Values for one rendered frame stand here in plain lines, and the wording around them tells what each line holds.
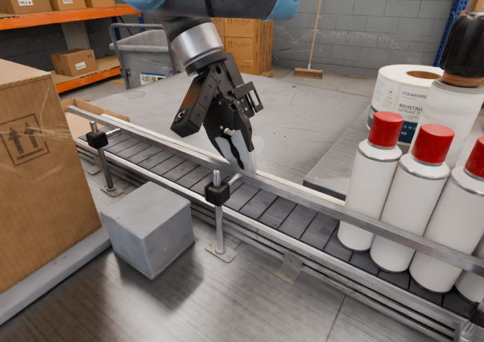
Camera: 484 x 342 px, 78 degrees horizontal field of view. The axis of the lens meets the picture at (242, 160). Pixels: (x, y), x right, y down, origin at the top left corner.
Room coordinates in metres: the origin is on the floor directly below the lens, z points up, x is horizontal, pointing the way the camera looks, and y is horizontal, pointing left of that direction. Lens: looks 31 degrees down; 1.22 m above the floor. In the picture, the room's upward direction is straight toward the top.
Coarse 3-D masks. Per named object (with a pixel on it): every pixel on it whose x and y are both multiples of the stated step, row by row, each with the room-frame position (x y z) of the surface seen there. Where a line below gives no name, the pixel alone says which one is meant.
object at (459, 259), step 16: (80, 112) 0.64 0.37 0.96; (112, 128) 0.57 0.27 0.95; (128, 128) 0.55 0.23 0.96; (160, 144) 0.49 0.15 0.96; (192, 160) 0.44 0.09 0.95; (208, 160) 0.43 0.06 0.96; (256, 176) 0.38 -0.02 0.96; (272, 192) 0.35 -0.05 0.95; (288, 192) 0.34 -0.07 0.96; (320, 208) 0.31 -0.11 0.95; (336, 208) 0.30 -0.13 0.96; (352, 224) 0.29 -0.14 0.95; (368, 224) 0.28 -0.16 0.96; (384, 224) 0.27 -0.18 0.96; (400, 240) 0.25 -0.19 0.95; (416, 240) 0.25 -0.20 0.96; (432, 256) 0.23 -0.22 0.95; (448, 256) 0.23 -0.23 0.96; (464, 256) 0.22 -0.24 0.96; (480, 272) 0.21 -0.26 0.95
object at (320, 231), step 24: (120, 144) 0.63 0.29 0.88; (144, 144) 0.63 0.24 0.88; (144, 168) 0.53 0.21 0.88; (168, 168) 0.53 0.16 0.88; (192, 168) 0.53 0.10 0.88; (240, 192) 0.44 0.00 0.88; (264, 192) 0.44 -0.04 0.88; (264, 216) 0.38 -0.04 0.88; (288, 216) 0.38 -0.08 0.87; (312, 216) 0.38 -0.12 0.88; (312, 240) 0.32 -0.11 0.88; (336, 240) 0.32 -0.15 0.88; (360, 264) 0.28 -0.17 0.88; (408, 288) 0.25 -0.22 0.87; (456, 312) 0.21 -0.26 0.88
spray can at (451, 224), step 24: (480, 144) 0.26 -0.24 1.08; (456, 168) 0.27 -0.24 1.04; (480, 168) 0.25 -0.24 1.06; (456, 192) 0.25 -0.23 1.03; (480, 192) 0.24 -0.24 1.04; (432, 216) 0.27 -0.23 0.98; (456, 216) 0.24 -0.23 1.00; (480, 216) 0.23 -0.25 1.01; (432, 240) 0.25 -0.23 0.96; (456, 240) 0.24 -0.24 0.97; (432, 264) 0.24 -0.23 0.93; (432, 288) 0.23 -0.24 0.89
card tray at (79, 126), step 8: (64, 104) 0.96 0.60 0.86; (72, 104) 0.98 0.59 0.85; (80, 104) 0.97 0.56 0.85; (88, 104) 0.94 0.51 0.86; (96, 112) 0.92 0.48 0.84; (104, 112) 0.89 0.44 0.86; (112, 112) 0.87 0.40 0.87; (72, 120) 0.88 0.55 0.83; (80, 120) 0.88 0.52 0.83; (88, 120) 0.88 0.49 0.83; (128, 120) 0.83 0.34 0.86; (72, 128) 0.82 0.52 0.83; (80, 128) 0.82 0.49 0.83; (88, 128) 0.82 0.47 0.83
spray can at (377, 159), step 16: (384, 112) 0.34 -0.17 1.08; (384, 128) 0.31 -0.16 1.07; (400, 128) 0.31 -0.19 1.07; (368, 144) 0.32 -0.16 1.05; (384, 144) 0.31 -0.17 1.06; (368, 160) 0.31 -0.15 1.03; (384, 160) 0.30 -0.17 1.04; (352, 176) 0.33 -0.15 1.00; (368, 176) 0.31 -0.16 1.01; (384, 176) 0.30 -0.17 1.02; (352, 192) 0.32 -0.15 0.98; (368, 192) 0.30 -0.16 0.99; (384, 192) 0.30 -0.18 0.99; (352, 208) 0.31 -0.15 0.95; (368, 208) 0.30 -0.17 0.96; (352, 240) 0.30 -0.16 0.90; (368, 240) 0.30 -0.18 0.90
